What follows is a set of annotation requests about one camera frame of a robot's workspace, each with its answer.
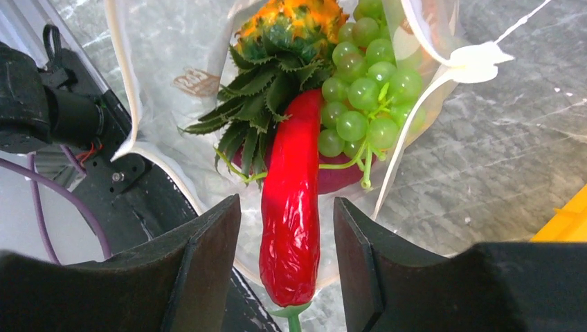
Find yellow plastic tray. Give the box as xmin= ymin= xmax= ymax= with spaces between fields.
xmin=530 ymin=186 xmax=586 ymax=243

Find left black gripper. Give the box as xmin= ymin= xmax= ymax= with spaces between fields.
xmin=1 ymin=24 xmax=147 ymax=193

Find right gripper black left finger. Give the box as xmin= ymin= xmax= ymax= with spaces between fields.
xmin=1 ymin=195 xmax=241 ymax=331

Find red toy chili pepper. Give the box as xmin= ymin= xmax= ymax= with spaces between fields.
xmin=259 ymin=89 xmax=323 ymax=307

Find toy pineapple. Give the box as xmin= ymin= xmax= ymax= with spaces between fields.
xmin=183 ymin=1 xmax=350 ymax=182

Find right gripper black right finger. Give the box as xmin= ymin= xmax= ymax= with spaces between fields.
xmin=334 ymin=197 xmax=586 ymax=331

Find purple toy sweet potato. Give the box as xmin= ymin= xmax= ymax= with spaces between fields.
xmin=233 ymin=145 xmax=363 ymax=195

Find green toy grapes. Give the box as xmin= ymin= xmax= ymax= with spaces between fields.
xmin=318 ymin=1 xmax=423 ymax=188

